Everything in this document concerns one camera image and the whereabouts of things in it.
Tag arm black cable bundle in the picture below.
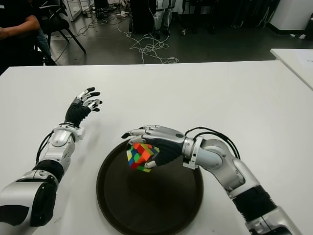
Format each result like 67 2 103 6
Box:
36 131 54 168
185 126 241 160

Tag white cabinet with black base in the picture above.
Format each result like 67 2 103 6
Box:
268 0 313 35

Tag left arm black cable bundle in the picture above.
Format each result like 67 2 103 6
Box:
36 131 54 168

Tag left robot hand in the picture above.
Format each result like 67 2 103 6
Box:
64 86 103 128

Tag black folding chair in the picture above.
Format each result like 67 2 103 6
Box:
39 0 87 66

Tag seated person in black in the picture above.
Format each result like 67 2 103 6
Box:
0 0 57 74

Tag white glass display cabinet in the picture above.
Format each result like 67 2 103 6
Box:
62 0 83 22

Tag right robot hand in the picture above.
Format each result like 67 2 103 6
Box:
121 124 186 169

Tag multicolour Rubik's cube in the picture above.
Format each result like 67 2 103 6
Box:
126 142 159 173

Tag silver humanoid robot legs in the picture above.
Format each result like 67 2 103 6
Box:
153 0 173 32

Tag right arm black cable bundle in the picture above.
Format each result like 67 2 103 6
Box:
185 126 241 160

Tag tangled white floor cable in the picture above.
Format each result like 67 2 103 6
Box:
116 19 179 65

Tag white side table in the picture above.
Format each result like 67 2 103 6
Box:
269 48 313 90

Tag dark brown round plate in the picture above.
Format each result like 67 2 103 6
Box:
96 141 203 235

